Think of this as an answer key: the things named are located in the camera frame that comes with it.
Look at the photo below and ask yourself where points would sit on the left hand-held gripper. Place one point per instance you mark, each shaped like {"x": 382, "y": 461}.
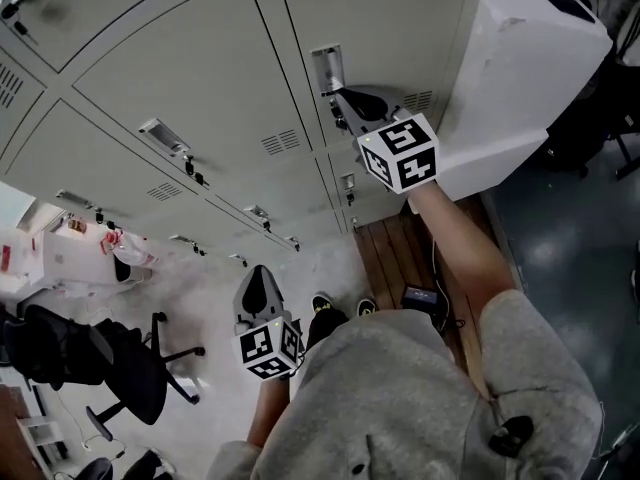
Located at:
{"x": 260, "y": 348}

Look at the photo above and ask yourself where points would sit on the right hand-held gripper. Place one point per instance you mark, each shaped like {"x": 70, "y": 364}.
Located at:
{"x": 405, "y": 158}

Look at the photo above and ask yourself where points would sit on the grey metal locker door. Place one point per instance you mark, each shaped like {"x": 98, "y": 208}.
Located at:
{"x": 300, "y": 193}
{"x": 336, "y": 178}
{"x": 380, "y": 28}

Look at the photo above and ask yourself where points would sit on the grey metal locker cabinet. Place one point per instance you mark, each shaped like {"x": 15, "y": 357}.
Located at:
{"x": 175, "y": 68}

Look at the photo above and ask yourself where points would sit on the person's left forearm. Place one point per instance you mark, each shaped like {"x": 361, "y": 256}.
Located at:
{"x": 267, "y": 413}

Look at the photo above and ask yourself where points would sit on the person's right forearm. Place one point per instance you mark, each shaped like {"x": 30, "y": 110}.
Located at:
{"x": 460, "y": 248}

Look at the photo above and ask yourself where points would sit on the person's left shoe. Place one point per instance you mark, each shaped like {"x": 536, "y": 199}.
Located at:
{"x": 322, "y": 304}

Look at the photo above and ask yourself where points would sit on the person's shoe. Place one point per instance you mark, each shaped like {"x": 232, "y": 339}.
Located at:
{"x": 322, "y": 304}
{"x": 366, "y": 308}

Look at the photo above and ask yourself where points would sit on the black trousers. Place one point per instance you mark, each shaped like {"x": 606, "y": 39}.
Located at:
{"x": 325, "y": 328}

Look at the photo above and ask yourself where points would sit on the person's right shoe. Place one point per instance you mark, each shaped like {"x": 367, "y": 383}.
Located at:
{"x": 366, "y": 308}

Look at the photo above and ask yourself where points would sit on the clear plastic bag red print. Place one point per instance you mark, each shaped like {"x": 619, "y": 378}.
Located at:
{"x": 135, "y": 250}

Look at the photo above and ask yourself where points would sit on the wooden plank platform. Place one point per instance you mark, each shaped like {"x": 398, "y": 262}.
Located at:
{"x": 385, "y": 253}

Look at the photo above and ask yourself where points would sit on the black office chair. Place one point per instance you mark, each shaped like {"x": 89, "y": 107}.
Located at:
{"x": 100, "y": 468}
{"x": 135, "y": 378}

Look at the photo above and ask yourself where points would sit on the grey sweatshirt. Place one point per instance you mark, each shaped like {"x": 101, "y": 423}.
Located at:
{"x": 400, "y": 408}

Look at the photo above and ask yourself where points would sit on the white cardboard carton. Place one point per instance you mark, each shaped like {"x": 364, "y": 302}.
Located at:
{"x": 75, "y": 258}

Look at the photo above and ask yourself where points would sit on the small brown jar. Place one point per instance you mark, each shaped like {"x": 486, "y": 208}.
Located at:
{"x": 76, "y": 226}

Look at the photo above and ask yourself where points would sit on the black flat device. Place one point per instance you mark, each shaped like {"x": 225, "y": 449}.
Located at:
{"x": 570, "y": 3}

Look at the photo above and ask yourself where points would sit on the white-top black-legged table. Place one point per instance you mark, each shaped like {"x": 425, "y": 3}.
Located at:
{"x": 627, "y": 163}

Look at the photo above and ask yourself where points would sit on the black clip-on device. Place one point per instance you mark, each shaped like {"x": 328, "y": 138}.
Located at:
{"x": 511, "y": 435}

